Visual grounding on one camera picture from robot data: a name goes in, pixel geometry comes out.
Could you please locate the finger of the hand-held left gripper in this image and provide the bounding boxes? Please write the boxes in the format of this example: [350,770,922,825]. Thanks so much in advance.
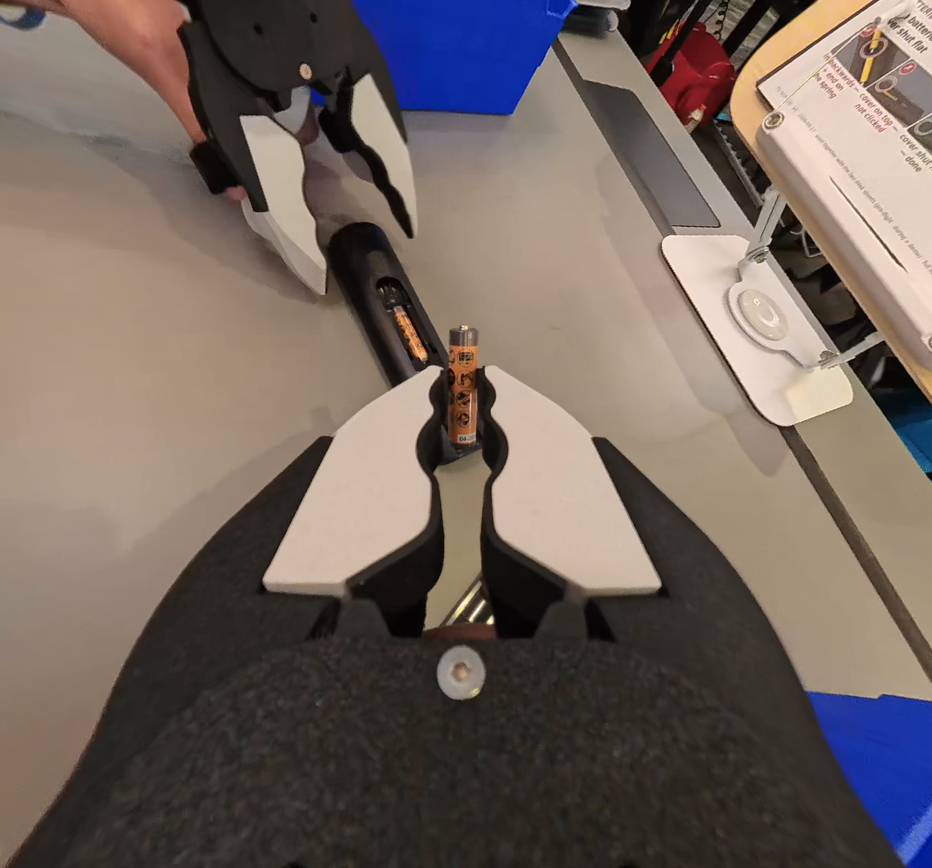
[239,85,330,299]
[320,70,421,240]

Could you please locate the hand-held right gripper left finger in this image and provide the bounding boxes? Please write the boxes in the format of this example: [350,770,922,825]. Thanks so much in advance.
[261,364,447,639]

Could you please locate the white instruction board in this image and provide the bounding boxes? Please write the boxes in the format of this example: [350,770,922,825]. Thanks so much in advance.
[756,0,932,352]

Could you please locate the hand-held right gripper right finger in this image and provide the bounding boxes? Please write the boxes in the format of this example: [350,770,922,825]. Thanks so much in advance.
[479,364,664,639]

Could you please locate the red container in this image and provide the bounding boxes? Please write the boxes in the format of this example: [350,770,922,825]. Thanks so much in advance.
[647,22,738,132]

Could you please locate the white instruction sheet stand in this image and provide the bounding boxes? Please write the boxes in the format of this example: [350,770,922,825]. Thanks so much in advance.
[730,0,932,403]

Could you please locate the blue plastic crate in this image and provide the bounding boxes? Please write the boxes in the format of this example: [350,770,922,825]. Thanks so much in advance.
[870,373,932,479]

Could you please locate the orange battery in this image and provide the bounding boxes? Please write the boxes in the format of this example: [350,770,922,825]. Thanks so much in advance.
[448,325,483,447]
[389,302,431,365]

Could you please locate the white metal stand bracket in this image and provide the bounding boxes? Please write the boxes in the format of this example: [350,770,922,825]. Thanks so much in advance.
[728,187,888,374]

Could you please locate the black remote control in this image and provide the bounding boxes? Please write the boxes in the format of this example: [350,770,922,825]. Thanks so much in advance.
[326,221,483,465]

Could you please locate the printed instruction sheet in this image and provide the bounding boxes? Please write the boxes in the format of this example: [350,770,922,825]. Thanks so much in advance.
[757,0,932,177]

